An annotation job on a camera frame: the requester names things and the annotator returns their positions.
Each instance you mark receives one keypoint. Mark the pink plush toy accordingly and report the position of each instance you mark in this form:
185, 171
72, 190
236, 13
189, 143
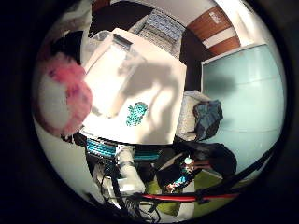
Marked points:
78, 93

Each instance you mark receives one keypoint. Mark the teal spotted plush toy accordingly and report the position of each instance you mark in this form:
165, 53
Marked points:
136, 114

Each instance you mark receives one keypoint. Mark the blue-white patterned rug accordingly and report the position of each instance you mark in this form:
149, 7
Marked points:
163, 29

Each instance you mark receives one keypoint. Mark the white speckled chair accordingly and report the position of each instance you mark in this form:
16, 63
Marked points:
186, 116

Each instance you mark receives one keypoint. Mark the blue-grey jacket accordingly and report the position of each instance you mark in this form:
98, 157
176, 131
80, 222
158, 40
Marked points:
208, 118

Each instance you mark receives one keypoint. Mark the white upright panel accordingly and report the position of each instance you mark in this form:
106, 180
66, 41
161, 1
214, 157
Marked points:
187, 208

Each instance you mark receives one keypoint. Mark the person in dark clothes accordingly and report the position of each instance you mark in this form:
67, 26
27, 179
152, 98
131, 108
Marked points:
218, 157

